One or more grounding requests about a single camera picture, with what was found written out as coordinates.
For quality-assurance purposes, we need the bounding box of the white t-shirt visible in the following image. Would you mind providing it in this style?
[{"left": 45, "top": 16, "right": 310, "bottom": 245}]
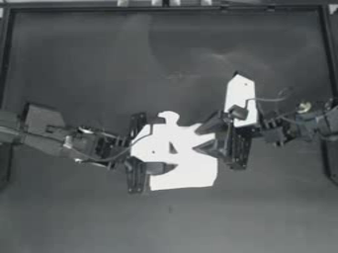
[{"left": 130, "top": 111, "right": 220, "bottom": 192}]

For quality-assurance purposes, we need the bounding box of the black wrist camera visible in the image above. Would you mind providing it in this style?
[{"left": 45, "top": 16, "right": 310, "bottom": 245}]
[
  {"left": 145, "top": 161, "right": 180, "bottom": 176},
  {"left": 228, "top": 104, "right": 252, "bottom": 121}
]

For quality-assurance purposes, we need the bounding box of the black camera cable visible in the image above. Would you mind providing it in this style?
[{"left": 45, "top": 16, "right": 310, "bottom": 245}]
[
  {"left": 78, "top": 132, "right": 153, "bottom": 164},
  {"left": 245, "top": 87, "right": 294, "bottom": 108}
]

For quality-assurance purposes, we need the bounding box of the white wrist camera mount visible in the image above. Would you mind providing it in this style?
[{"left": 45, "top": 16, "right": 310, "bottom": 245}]
[
  {"left": 130, "top": 124, "right": 177, "bottom": 165},
  {"left": 224, "top": 73, "right": 260, "bottom": 128}
]

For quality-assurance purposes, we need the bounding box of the black frame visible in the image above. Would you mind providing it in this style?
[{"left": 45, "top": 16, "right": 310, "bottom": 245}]
[{"left": 0, "top": 0, "right": 338, "bottom": 189}]

